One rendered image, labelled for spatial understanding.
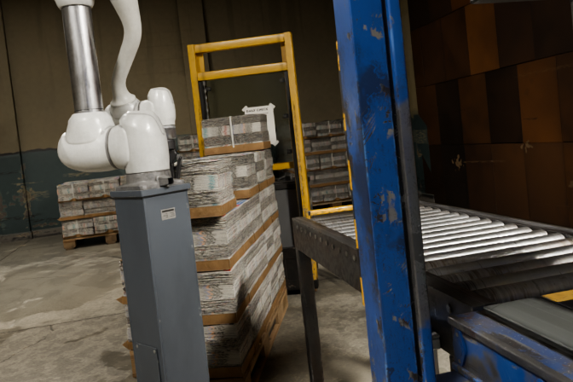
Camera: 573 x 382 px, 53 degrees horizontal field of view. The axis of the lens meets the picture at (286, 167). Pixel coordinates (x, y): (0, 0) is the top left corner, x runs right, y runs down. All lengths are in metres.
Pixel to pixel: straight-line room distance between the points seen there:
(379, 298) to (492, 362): 0.20
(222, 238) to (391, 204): 1.58
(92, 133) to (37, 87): 7.55
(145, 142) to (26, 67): 7.74
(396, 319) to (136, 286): 1.34
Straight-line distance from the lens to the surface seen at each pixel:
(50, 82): 9.60
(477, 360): 0.99
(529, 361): 0.86
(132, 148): 2.01
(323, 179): 8.08
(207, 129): 3.57
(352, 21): 0.86
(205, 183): 2.33
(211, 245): 2.41
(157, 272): 2.01
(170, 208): 2.02
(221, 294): 2.45
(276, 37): 4.08
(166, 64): 9.51
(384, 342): 0.90
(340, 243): 1.70
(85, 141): 2.10
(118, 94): 2.34
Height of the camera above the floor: 1.12
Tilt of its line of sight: 3 degrees down
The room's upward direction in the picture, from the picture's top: 6 degrees counter-clockwise
